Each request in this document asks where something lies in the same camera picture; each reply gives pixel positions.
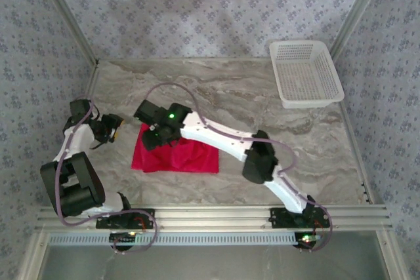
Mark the red t-shirt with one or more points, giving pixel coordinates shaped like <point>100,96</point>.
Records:
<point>197,162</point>

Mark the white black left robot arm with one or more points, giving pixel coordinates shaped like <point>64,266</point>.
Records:
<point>77,139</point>

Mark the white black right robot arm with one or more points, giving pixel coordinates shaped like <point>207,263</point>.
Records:
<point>216,135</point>

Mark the black controller board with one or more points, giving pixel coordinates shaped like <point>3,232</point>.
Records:
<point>121,238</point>
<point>306,240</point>

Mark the white perforated plastic basket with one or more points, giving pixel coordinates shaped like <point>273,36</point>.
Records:
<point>305,70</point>

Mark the aluminium table side rail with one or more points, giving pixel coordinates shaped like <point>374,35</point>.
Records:
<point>89,88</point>
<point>356,152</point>

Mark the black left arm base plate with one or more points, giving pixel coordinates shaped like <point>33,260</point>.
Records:
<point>147,216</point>

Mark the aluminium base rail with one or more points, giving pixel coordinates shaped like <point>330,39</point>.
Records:
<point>210,217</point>

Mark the aluminium upright frame post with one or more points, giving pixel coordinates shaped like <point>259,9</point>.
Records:
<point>357,14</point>
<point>68,14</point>

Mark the aluminium frame leg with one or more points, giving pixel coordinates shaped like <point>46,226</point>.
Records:
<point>31,257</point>
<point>392,257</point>

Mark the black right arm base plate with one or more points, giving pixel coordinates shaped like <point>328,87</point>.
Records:
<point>279,217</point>

